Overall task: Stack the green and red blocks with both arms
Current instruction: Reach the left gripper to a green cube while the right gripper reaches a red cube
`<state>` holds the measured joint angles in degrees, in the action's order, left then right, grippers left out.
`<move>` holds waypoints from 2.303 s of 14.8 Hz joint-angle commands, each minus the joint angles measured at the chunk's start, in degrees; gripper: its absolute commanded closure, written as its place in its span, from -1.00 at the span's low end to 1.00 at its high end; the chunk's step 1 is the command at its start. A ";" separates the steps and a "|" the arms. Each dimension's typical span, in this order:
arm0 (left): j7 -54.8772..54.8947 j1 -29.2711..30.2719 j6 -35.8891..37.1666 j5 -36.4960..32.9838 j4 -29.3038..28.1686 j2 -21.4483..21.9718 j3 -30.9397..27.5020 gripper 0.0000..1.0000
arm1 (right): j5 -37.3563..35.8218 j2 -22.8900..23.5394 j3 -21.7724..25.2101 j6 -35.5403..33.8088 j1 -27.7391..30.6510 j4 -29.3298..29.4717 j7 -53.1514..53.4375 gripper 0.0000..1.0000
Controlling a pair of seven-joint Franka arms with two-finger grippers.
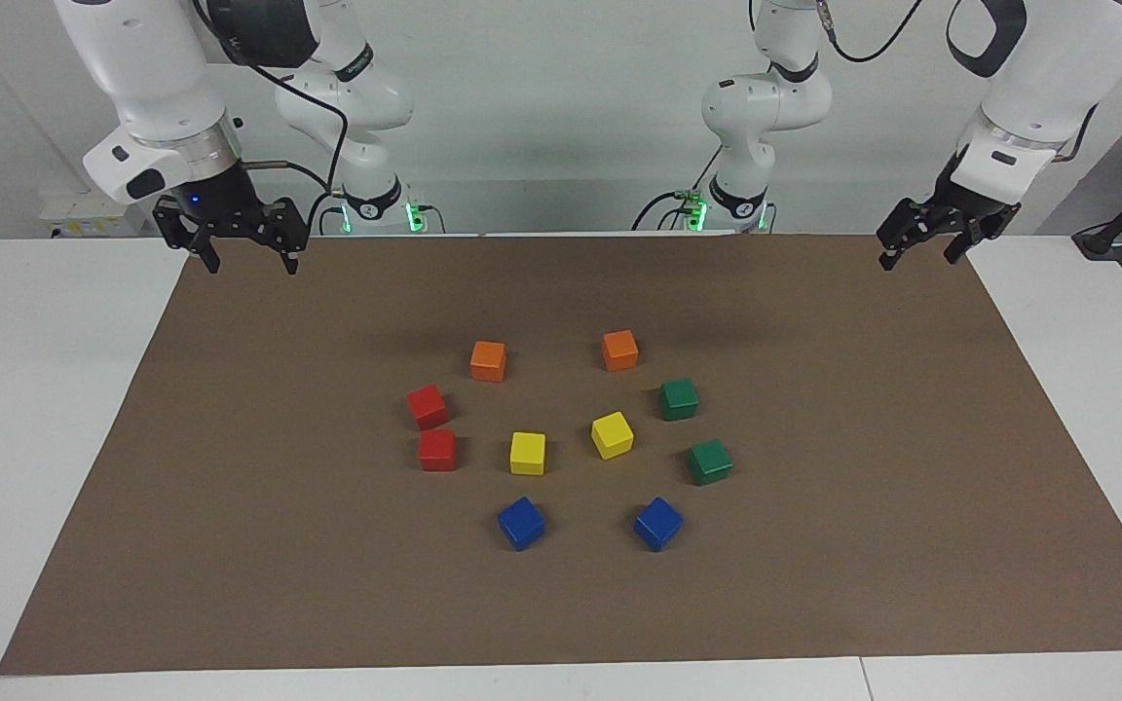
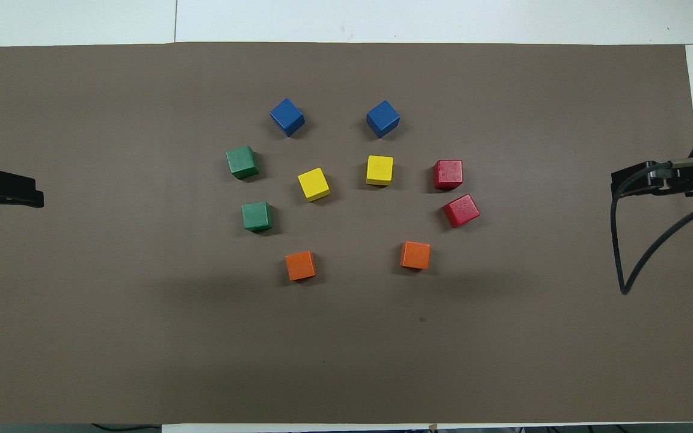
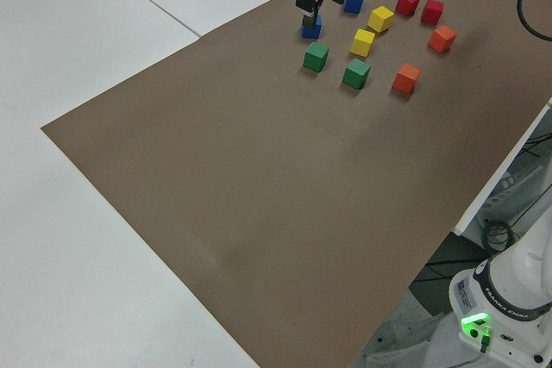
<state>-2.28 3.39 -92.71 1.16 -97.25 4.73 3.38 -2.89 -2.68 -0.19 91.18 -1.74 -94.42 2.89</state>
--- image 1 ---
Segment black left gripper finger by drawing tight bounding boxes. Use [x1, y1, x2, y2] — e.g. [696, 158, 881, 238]
[878, 200, 942, 272]
[944, 222, 986, 266]

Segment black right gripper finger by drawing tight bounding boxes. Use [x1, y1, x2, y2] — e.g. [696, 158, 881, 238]
[274, 198, 310, 276]
[154, 198, 221, 274]

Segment red wooden cube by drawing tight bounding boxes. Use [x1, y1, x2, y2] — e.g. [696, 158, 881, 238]
[418, 429, 458, 473]
[406, 385, 451, 431]

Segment green wooden cube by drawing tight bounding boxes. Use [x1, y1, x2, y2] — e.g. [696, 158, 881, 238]
[688, 439, 734, 487]
[658, 379, 700, 423]

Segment white power strip box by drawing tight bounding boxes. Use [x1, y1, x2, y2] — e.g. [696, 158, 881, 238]
[40, 190, 148, 240]

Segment orange wooden cube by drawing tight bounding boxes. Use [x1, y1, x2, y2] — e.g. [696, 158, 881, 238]
[602, 330, 640, 373]
[470, 340, 507, 384]

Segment yellow wooden cube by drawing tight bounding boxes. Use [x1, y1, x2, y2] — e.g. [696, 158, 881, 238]
[590, 411, 636, 461]
[509, 431, 547, 477]

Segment brown table mat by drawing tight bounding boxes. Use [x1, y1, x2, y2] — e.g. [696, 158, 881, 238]
[0, 234, 1122, 676]

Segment blue wooden cube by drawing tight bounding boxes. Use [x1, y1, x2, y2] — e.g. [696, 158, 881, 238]
[497, 497, 547, 553]
[632, 497, 686, 553]

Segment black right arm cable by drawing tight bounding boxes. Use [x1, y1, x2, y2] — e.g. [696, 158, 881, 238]
[193, 0, 350, 235]

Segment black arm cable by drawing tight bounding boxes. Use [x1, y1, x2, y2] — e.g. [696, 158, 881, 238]
[193, 0, 350, 235]
[749, 0, 1100, 165]

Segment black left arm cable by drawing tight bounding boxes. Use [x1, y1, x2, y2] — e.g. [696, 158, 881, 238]
[749, 0, 1100, 165]

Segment black left base cables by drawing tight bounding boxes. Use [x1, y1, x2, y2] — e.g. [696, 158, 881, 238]
[632, 144, 723, 232]

